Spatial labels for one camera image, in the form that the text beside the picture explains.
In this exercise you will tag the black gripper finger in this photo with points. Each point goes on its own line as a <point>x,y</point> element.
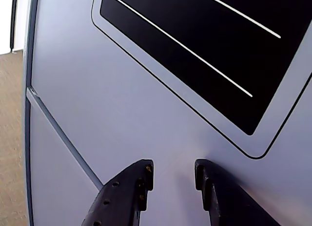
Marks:
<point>226,199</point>
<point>122,194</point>

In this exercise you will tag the blue toy kitchen unit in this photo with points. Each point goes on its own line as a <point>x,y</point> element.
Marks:
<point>53,175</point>

